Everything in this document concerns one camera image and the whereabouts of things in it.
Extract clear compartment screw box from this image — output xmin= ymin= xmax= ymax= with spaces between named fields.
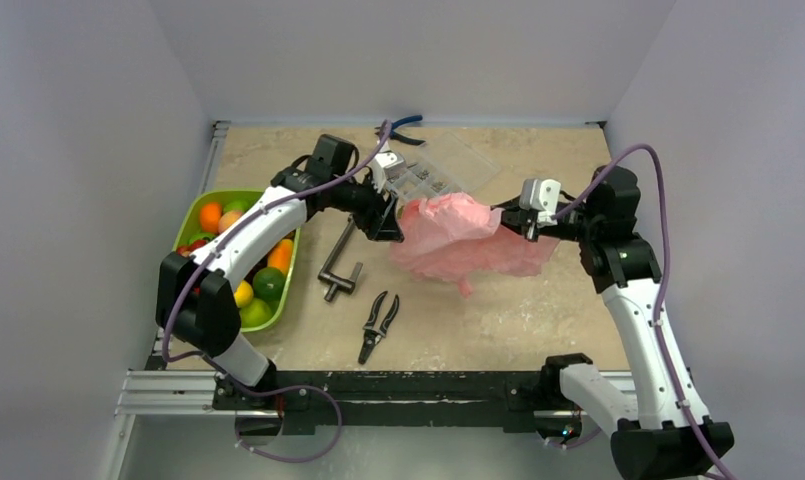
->
xmin=386 ymin=133 xmax=501 ymax=203

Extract pink plastic bag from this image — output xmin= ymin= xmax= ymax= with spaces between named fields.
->
xmin=389 ymin=193 xmax=559 ymax=298

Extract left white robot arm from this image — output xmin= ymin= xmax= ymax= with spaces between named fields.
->
xmin=156 ymin=127 xmax=404 ymax=409

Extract black handled wire stripper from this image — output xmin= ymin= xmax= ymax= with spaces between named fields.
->
xmin=357 ymin=290 xmax=400 ymax=365

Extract green plastic fruit tray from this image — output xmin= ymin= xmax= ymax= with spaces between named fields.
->
xmin=173 ymin=189 xmax=301 ymax=333

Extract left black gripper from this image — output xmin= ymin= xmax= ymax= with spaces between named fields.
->
xmin=330 ymin=169 xmax=403 ymax=241

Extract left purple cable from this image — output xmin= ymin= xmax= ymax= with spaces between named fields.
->
xmin=160 ymin=119 xmax=394 ymax=463

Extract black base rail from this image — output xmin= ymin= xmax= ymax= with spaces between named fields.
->
xmin=212 ymin=370 xmax=593 ymax=440

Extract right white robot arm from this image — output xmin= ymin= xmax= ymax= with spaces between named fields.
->
xmin=497 ymin=167 xmax=734 ymax=479

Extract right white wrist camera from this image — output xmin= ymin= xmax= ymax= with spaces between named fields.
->
xmin=518 ymin=178 xmax=562 ymax=214

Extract fake dark green lime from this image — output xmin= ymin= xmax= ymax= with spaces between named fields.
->
xmin=252 ymin=267 xmax=286 ymax=302

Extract fake peach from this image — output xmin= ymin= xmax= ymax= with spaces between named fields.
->
xmin=217 ymin=210 xmax=243 ymax=234

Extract fake green apple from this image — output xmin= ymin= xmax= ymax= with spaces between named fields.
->
xmin=239 ymin=298 xmax=273 ymax=329

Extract fake yellow lemon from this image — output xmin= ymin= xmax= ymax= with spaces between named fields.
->
xmin=234 ymin=280 xmax=254 ymax=309

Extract fake orange carrot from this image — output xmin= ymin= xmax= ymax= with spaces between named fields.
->
xmin=266 ymin=238 xmax=294 ymax=275

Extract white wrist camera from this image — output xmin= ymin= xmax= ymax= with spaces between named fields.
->
xmin=518 ymin=178 xmax=562 ymax=214
xmin=369 ymin=150 xmax=406 ymax=193

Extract blue handled pliers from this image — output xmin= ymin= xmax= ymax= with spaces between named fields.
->
xmin=374 ymin=115 xmax=427 ymax=148

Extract dark metal clamp tool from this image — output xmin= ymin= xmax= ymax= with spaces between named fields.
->
xmin=317 ymin=218 xmax=364 ymax=304

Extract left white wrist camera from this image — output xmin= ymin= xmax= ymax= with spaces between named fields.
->
xmin=369 ymin=150 xmax=406 ymax=193

